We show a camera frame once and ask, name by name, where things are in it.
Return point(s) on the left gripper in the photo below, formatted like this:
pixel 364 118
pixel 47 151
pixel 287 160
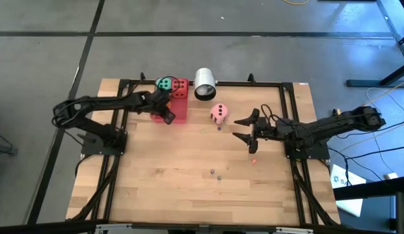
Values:
pixel 151 102

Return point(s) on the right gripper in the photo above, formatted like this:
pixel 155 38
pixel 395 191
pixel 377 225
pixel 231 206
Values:
pixel 270 129

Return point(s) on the large teal foam die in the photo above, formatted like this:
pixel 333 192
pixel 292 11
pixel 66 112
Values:
pixel 162 84

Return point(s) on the large red foam die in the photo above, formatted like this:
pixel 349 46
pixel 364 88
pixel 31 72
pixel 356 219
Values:
pixel 180 86

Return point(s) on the large pink foam die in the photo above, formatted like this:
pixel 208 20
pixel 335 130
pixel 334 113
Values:
pixel 219 113

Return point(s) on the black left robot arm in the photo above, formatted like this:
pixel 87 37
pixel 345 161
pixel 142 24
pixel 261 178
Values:
pixel 101 100

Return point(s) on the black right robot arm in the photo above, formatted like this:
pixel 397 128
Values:
pixel 344 122

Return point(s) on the pink plastic tray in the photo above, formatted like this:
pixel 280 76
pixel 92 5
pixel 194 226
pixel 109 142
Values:
pixel 179 112

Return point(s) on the white cylinder with black opening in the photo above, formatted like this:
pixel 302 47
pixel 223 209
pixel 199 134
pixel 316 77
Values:
pixel 204 78

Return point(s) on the black floor stand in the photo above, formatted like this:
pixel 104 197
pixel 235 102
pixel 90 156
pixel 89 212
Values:
pixel 367 83

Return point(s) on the white printed box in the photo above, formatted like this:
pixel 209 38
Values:
pixel 351 208

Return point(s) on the black furniture bar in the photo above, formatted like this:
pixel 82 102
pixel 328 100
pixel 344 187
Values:
pixel 367 191

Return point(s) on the white power adapter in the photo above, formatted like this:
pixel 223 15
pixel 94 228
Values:
pixel 391 176

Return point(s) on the dark stand leg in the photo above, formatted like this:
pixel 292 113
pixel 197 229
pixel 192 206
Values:
pixel 6 150

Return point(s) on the black rig beam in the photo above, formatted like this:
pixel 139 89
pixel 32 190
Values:
pixel 42 227

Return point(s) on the black aluminium table frame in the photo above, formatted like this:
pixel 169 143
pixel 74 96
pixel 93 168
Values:
pixel 237 84

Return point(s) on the silver frame bracket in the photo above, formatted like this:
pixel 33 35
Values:
pixel 114 227
pixel 294 230

